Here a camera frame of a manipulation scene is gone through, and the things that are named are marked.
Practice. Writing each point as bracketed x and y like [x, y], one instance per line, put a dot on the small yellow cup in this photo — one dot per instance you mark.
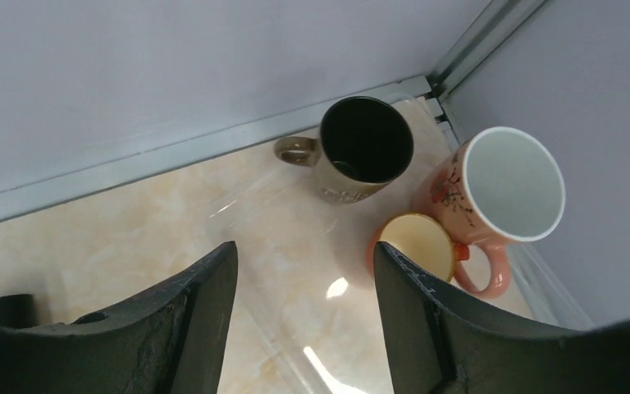
[422, 240]

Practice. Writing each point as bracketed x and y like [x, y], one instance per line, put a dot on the black cup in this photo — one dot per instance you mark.
[362, 145]

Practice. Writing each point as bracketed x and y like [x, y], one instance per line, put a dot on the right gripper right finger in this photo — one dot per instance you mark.
[440, 339]

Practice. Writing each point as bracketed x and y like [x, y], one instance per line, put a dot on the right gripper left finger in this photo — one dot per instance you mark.
[169, 338]

